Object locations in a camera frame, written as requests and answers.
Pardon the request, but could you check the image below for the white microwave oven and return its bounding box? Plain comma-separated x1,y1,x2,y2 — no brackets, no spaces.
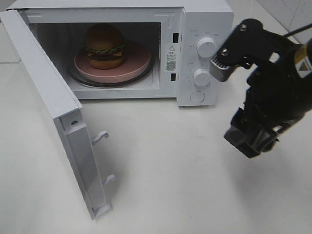
6,0,234,106

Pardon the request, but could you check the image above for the round door release button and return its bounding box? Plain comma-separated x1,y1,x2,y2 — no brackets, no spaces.
190,91,205,103

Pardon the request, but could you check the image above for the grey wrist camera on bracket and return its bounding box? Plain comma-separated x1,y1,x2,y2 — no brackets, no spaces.
210,19,300,82

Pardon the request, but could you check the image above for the toy burger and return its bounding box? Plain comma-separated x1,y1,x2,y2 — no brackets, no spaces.
84,23,126,70

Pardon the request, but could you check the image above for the white microwave door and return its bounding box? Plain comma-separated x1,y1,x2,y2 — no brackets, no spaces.
0,10,115,219

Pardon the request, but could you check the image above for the white lower microwave knob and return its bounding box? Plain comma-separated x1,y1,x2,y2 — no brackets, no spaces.
193,69,210,87

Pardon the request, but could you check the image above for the glass microwave turntable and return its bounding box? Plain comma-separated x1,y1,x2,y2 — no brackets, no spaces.
67,58,155,88

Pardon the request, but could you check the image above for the white upper microwave knob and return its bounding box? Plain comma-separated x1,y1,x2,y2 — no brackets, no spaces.
195,35,217,58

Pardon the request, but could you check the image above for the white microwave knob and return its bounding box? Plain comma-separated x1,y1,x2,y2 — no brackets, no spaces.
195,35,217,58
193,69,210,87

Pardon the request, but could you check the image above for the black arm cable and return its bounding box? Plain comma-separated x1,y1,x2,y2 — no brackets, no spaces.
284,22,312,38

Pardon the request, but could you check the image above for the pink round plate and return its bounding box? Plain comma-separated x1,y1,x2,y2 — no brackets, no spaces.
74,41,152,84

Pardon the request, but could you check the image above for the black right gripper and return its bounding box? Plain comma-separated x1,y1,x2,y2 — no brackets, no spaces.
224,42,312,158

